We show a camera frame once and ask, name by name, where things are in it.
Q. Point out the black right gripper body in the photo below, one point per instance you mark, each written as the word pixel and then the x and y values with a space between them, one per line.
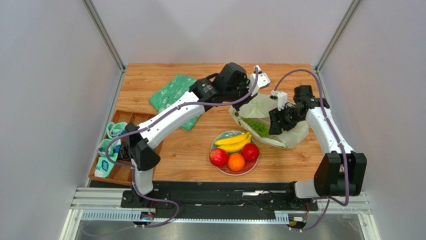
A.
pixel 279 118

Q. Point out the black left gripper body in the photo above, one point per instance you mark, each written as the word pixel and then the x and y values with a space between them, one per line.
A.
pixel 232 94

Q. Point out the translucent avocado print plastic bag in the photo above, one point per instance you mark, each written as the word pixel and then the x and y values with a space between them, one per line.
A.
pixel 258 109

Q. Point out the red fake apple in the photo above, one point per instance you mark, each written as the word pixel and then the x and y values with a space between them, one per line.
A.
pixel 250 152
pixel 218 157

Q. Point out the yellow fake banana bunch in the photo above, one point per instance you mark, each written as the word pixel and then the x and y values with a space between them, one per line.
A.
pixel 235 143

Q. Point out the orange fake orange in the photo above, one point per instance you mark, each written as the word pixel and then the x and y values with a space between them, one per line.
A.
pixel 236 162

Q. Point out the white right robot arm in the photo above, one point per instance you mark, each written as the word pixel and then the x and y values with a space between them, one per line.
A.
pixel 341 171

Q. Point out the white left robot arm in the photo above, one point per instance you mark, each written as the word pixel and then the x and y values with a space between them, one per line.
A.
pixel 232 86

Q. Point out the green fake grapes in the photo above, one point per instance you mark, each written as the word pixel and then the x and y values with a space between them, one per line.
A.
pixel 259 127

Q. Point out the green tie-dye cloth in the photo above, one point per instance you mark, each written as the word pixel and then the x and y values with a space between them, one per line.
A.
pixel 171 92

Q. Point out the floral red blue plate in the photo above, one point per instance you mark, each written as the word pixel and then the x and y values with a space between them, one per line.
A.
pixel 248 166

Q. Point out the teal white sock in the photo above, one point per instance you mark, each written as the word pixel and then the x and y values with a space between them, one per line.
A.
pixel 109 155

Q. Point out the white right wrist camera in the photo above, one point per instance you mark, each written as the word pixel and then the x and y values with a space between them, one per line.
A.
pixel 280 97

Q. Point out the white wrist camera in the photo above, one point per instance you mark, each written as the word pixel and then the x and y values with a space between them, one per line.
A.
pixel 280 97
pixel 258 80

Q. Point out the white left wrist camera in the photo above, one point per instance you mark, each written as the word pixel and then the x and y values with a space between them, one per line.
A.
pixel 258 80

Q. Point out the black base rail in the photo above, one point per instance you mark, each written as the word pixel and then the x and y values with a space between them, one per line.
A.
pixel 219 200

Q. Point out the aluminium frame rail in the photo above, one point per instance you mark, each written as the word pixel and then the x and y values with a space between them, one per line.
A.
pixel 103 204

